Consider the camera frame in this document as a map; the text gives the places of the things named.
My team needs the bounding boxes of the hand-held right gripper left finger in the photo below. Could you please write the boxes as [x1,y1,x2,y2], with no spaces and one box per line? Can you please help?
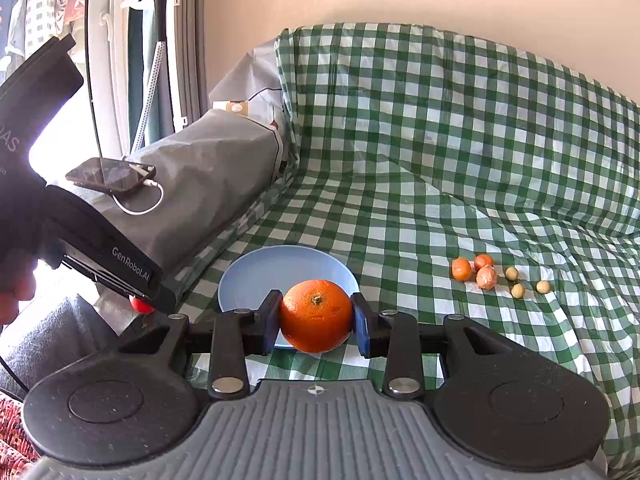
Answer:
[117,289,284,401]

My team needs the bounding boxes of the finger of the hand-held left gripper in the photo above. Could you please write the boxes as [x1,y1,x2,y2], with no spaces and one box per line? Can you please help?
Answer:
[60,255,177,313]

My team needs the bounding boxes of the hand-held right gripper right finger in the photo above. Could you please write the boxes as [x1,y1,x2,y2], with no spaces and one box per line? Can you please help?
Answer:
[350,291,516,401]

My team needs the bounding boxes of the light blue plate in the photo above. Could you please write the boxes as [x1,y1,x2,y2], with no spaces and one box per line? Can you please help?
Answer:
[217,245,354,351]

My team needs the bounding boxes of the large orange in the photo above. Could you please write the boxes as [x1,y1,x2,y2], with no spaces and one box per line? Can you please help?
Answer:
[279,279,355,354]

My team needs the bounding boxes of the person's left hand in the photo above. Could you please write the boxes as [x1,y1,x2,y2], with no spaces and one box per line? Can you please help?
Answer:
[0,260,37,326]

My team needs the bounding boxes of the black smartphone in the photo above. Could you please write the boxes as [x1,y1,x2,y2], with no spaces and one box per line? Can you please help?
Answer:
[66,157,157,196]

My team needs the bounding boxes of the grey blanket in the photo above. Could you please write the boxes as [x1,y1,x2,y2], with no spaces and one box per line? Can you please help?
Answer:
[0,292,126,401]

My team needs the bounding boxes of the hanging clothes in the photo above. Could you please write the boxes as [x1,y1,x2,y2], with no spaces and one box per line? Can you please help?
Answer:
[0,0,91,76]

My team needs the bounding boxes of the grey fabric bag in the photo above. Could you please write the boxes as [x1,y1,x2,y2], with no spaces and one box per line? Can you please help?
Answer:
[75,37,296,286]

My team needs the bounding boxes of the green checkered cloth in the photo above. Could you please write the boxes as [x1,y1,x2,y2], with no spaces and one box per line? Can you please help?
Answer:
[175,22,640,480]

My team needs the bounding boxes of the grey curtain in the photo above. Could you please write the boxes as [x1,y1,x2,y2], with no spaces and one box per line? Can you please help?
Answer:
[177,0,208,126]

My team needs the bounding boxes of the red patterned cloth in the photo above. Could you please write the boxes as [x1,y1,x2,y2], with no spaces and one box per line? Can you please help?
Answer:
[0,395,41,476]

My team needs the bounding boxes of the white door frame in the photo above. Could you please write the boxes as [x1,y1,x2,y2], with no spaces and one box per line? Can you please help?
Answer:
[85,0,131,161]

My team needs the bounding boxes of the white charging cable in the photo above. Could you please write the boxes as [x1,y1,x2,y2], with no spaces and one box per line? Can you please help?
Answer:
[112,179,165,216]

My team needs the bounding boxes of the black cable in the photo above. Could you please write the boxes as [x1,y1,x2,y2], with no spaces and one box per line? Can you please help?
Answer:
[0,355,31,393]

